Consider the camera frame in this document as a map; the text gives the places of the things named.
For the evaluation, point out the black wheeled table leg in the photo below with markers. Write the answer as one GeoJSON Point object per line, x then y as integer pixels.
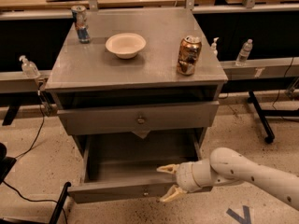
{"type": "Point", "coordinates": [264, 113]}

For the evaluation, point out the clear water bottle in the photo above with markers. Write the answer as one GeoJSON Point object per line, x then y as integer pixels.
{"type": "Point", "coordinates": [244, 53]}

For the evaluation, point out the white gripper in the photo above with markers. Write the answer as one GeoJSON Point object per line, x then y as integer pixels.
{"type": "Point", "coordinates": [185, 176]}

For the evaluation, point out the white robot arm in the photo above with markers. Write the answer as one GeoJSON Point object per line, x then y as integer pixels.
{"type": "Point", "coordinates": [225, 166]}

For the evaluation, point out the black stand leg left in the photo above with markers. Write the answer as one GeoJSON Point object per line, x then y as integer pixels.
{"type": "Point", "coordinates": [60, 204]}

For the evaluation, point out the small white pump bottle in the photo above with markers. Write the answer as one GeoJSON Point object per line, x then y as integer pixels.
{"type": "Point", "coordinates": [214, 45]}

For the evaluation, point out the grey drawer cabinet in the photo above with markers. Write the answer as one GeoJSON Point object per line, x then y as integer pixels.
{"type": "Point", "coordinates": [89, 76]}

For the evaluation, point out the blue silver energy drink can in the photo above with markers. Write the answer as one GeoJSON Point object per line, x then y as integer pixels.
{"type": "Point", "coordinates": [79, 14]}

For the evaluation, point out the grey metal rail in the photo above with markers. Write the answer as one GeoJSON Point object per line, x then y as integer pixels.
{"type": "Point", "coordinates": [258, 75]}

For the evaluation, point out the left hand sanitizer bottle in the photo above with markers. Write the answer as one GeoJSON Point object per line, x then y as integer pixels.
{"type": "Point", "coordinates": [29, 68]}

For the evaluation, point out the grey drawer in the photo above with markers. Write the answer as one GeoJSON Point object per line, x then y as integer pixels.
{"type": "Point", "coordinates": [121, 166]}
{"type": "Point", "coordinates": [138, 118]}

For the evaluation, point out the grey top drawer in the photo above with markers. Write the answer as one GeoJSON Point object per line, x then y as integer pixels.
{"type": "Point", "coordinates": [138, 118]}

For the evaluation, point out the brown soda can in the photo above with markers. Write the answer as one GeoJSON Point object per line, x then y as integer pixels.
{"type": "Point", "coordinates": [188, 55]}

